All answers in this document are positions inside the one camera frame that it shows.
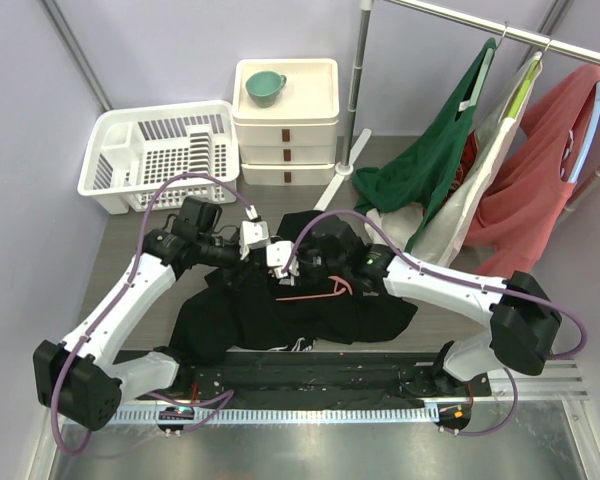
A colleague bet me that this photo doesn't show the black t shirt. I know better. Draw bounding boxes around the black t shirt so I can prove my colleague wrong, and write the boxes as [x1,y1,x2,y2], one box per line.
[169,210,420,366]

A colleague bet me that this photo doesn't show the pink hanger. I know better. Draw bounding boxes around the pink hanger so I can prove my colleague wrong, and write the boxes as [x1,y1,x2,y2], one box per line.
[276,276,353,302]

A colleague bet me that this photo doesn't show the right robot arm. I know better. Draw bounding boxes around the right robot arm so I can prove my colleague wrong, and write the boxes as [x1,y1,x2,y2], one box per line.
[277,211,562,395]

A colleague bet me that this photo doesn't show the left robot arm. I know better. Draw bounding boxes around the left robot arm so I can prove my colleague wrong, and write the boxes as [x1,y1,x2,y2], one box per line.
[33,196,242,432]

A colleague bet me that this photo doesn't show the white t shirt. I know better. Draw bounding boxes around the white t shirt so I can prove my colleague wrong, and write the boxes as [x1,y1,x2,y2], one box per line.
[366,60,533,266]

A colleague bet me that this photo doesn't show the green t shirt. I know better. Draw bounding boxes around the green t shirt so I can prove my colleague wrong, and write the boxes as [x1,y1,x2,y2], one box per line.
[352,38,496,252]

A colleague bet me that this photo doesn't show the salmon pink t shirt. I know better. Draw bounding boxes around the salmon pink t shirt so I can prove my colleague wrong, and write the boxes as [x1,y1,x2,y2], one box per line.
[464,64,600,277]

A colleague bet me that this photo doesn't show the lime green hanger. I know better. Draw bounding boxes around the lime green hanger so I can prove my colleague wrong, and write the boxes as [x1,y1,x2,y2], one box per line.
[506,47,548,118]

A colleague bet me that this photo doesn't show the light blue hanger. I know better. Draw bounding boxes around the light blue hanger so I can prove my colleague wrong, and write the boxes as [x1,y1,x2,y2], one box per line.
[560,82,600,183]

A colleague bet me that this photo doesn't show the white drawer unit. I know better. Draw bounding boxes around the white drawer unit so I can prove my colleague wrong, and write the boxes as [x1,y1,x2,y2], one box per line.
[232,58,340,186]

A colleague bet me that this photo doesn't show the white plastic basket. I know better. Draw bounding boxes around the white plastic basket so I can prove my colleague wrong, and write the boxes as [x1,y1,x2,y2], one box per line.
[77,100,240,215]

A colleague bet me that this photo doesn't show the green cup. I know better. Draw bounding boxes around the green cup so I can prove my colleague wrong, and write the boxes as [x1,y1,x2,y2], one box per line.
[245,71,287,108]

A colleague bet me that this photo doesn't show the metal clothes rack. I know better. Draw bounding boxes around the metal clothes rack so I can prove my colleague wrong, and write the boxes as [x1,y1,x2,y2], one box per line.
[315,1,600,211]

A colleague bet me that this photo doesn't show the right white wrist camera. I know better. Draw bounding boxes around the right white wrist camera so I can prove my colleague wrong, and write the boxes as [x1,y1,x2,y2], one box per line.
[265,240,299,279]

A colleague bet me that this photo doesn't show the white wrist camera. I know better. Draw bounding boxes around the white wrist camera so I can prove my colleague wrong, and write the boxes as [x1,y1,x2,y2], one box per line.
[239,205,271,261]
[265,240,299,279]

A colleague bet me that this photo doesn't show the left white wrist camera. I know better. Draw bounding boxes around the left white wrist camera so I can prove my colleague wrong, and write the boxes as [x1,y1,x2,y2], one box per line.
[239,205,271,261]

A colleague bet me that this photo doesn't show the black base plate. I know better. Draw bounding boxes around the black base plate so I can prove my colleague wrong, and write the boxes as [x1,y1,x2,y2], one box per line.
[114,348,491,409]

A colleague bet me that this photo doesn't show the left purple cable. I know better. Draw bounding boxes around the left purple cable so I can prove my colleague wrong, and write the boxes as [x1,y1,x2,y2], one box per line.
[49,172,259,456]

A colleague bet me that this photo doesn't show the white cable duct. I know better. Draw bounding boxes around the white cable duct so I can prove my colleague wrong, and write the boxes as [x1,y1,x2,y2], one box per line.
[109,404,439,426]

